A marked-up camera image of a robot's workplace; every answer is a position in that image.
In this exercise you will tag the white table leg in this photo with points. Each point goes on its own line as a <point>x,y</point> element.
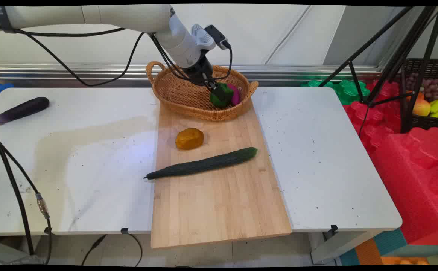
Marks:
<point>339,244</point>

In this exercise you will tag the magenta toy vegetable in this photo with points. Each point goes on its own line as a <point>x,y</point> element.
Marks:
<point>236,96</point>

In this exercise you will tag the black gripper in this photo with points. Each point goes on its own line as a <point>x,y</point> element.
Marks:
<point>198,71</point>

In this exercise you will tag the flat red foam mat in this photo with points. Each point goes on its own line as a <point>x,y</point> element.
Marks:
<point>373,124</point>

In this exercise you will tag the stacked red foam mats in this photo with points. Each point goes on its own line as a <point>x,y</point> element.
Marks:
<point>411,177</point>

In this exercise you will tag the silver metal wall rail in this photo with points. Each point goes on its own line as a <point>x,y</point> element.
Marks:
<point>72,71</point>

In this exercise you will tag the dark green cucumber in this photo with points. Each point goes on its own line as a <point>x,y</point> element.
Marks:
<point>204,163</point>

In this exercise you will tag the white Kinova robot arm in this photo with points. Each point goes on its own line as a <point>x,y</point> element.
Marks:
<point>128,17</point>

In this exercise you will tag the green foam mat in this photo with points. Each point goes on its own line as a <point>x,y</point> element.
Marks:
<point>349,90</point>

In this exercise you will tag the purple eggplant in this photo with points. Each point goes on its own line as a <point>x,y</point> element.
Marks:
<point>19,111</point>

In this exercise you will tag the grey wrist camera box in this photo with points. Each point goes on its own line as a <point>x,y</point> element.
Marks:
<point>213,35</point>

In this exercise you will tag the purple grapes bunch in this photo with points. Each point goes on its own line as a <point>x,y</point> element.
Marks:
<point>431,88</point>

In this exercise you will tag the orange toy potato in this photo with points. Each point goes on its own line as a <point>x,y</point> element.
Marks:
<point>189,138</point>

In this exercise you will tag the wooden cutting board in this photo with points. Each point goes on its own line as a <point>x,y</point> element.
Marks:
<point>219,203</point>

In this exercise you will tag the woven wicker basket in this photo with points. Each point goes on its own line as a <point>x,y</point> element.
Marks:
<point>181,98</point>

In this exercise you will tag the black tripod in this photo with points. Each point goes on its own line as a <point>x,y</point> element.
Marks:
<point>407,49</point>

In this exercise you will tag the yellow red peach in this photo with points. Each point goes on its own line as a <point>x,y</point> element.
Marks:
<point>421,108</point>

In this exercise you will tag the green toy vegetable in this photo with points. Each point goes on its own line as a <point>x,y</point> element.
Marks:
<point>221,97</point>

